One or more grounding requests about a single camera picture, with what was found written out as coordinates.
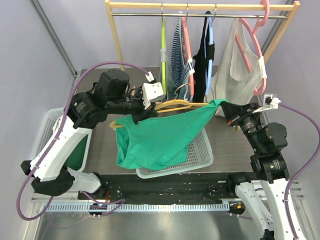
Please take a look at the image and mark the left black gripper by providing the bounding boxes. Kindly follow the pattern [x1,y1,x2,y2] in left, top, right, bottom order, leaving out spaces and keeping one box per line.
[107,85,160,125]

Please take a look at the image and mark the green tank top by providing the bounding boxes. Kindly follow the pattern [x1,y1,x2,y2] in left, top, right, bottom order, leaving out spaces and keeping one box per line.
[115,99,224,171]

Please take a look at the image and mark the yellow hanger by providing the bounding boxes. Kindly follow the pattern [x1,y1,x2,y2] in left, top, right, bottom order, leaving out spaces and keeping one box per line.
[107,85,207,119]

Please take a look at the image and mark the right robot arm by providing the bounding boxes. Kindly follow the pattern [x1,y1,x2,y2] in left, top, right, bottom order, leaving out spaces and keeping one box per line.
[221,101,305,240]

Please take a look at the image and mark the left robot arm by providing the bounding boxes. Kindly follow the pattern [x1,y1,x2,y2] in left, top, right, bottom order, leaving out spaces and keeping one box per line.
[21,69,164,200]

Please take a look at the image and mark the grey tank top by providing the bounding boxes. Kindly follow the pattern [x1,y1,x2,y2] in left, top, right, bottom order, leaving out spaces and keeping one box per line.
[159,51,176,102]

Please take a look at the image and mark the white tank top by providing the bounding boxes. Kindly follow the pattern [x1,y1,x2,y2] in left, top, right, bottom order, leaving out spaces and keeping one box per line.
[204,18,267,105]

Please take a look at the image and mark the blue striped tank top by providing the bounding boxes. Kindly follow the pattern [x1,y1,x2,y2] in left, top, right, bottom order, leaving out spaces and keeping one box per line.
[171,17,193,102]

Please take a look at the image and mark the black tank top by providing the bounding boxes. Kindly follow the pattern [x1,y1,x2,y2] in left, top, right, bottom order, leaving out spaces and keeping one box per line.
[193,16,214,103]

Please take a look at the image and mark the lime green hanger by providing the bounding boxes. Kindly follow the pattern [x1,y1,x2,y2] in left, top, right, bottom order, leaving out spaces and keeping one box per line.
[160,18,167,95]

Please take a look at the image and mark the pink hanger right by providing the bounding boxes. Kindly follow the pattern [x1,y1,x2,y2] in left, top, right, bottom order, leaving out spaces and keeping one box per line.
[234,0,270,96]

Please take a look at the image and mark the pink hanger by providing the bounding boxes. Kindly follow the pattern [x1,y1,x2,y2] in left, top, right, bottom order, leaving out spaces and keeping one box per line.
[181,17,195,97]
[234,0,270,96]

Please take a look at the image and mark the light blue hanger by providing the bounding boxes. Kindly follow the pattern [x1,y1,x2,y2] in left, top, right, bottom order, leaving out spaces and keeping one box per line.
[205,17,215,96]

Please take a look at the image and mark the pink hanger middle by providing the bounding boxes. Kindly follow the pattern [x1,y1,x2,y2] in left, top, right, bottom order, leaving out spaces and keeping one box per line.
[181,17,195,97]

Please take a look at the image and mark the white centre basket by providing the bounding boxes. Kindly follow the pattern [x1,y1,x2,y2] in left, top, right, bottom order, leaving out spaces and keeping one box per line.
[136,128,214,179]

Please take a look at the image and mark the white basket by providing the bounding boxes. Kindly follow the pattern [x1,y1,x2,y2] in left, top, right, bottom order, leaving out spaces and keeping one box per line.
[32,107,92,159]
[136,128,214,179]

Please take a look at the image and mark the dark green garment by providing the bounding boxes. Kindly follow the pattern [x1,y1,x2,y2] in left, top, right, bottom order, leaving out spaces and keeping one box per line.
[66,133,92,172]

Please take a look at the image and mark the white left basket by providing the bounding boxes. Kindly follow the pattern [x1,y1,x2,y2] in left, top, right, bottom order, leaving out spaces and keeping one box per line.
[32,107,92,159]

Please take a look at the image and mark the wooden clothes rack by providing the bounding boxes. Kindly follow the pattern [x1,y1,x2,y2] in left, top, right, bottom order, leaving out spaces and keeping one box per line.
[104,0,301,63]

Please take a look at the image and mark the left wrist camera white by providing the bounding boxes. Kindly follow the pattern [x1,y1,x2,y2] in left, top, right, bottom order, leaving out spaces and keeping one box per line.
[142,82,165,110]

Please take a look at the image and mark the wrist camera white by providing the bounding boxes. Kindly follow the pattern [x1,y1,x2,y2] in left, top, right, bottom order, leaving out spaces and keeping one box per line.
[142,82,165,110]
[253,93,281,113]

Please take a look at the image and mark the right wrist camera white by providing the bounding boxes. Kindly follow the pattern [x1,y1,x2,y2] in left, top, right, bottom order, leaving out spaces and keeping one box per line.
[253,93,281,113]

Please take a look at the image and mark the white slotted cable duct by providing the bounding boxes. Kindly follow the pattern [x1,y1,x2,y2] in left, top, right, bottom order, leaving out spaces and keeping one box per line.
[46,201,230,213]

